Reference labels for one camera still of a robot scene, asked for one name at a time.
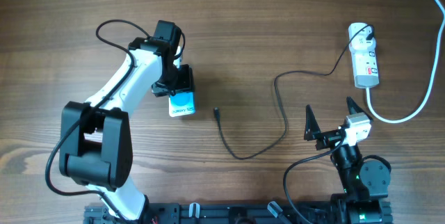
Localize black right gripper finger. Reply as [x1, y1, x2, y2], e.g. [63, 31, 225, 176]
[346, 97, 364, 115]
[304, 104, 321, 141]

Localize Galaxy smartphone with teal screen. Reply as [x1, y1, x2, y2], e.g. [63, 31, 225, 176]
[169, 92, 195, 117]

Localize black USB charging cable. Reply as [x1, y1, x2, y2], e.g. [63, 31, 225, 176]
[213, 24, 376, 161]

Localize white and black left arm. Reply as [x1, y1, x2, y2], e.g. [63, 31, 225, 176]
[45, 20, 195, 223]

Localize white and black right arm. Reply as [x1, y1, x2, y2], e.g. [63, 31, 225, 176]
[304, 97, 394, 224]

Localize white power strip socket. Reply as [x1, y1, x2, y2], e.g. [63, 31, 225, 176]
[348, 22, 380, 90]

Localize white USB charger adapter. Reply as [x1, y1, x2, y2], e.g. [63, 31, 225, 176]
[349, 32, 376, 53]

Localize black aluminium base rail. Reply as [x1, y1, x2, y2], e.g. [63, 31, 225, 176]
[83, 201, 394, 224]

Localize white power strip cord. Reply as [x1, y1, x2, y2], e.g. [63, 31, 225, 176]
[364, 0, 445, 125]

